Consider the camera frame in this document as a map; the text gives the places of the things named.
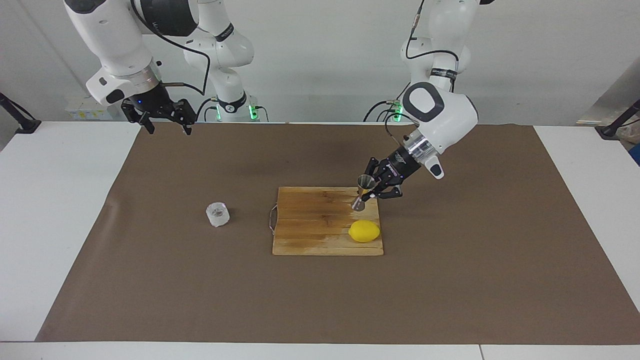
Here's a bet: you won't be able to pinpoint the brown table mat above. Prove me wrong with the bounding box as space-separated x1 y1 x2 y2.
35 121 640 346

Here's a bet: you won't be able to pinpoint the clear faceted glass cup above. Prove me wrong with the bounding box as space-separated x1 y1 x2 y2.
205 201 231 228

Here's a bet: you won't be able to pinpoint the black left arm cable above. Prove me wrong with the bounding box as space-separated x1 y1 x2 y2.
384 0 460 147

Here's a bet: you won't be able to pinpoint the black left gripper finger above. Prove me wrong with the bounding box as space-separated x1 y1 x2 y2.
372 185 404 202
364 156 385 203

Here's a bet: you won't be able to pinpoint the black right base cables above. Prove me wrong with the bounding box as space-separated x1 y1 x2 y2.
202 97 221 123

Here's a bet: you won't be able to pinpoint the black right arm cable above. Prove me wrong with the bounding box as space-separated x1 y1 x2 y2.
130 0 211 96

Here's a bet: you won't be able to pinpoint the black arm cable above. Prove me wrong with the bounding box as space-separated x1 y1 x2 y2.
130 0 211 96
384 0 460 147

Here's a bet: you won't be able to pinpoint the wooden cutting board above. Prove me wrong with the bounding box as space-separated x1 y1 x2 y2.
268 186 385 257

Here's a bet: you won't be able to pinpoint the yellow lemon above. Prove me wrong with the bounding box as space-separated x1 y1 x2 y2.
348 220 382 244

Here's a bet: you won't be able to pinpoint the white boxes with labels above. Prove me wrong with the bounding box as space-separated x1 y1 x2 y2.
65 96 115 121

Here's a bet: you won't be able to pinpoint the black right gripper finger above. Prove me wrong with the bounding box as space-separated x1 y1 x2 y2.
122 106 156 135
170 99 197 136

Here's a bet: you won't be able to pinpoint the black base cables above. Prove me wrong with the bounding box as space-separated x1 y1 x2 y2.
202 97 221 123
363 99 404 123

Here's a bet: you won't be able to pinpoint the black left base cables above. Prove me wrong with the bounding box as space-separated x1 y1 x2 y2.
363 99 404 123

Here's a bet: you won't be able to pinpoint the steel double jigger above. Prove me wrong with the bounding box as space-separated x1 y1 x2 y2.
351 174 375 212

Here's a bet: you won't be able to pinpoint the black clamp mount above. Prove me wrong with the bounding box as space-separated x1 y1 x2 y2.
594 99 640 140
0 92 42 135

